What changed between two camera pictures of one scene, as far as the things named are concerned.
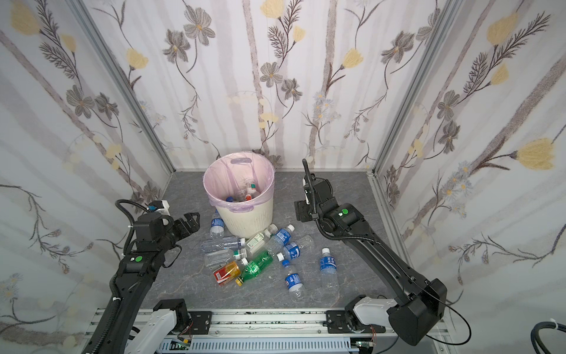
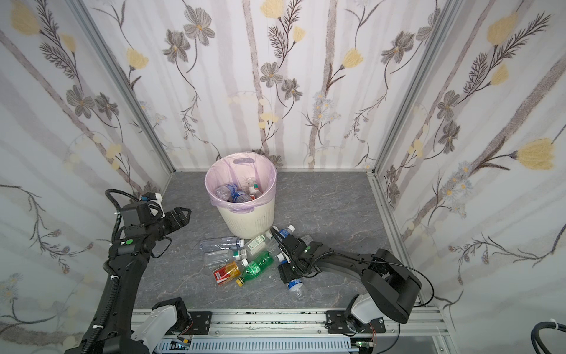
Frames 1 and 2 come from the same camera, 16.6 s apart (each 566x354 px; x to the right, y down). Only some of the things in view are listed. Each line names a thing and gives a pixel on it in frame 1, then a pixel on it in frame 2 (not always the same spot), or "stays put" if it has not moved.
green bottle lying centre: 255,267 stays put
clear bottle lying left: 222,243 stays put
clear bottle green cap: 217,259 stays put
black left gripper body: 180,226 -> 167,221
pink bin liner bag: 224,173 stays put
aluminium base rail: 179,330 stays put
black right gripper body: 307,208 -> 291,255
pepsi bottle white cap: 329,278 -> 243,197
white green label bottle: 256,243 stays put
